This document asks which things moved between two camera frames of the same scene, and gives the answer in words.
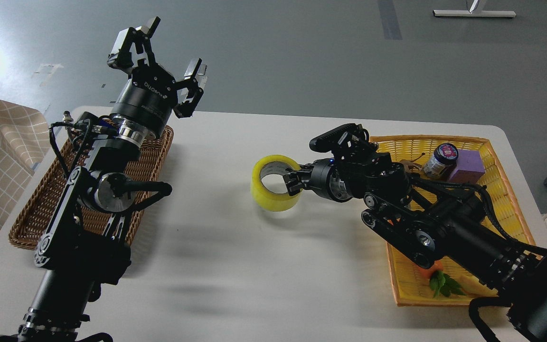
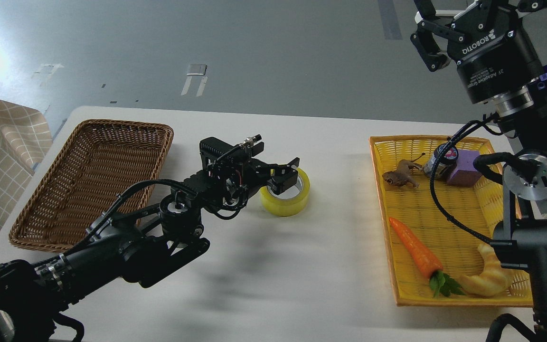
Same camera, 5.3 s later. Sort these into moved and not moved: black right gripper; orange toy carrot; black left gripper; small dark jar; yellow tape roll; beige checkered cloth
Moved: black left gripper; black right gripper; yellow tape roll
Not moved: small dark jar; beige checkered cloth; orange toy carrot
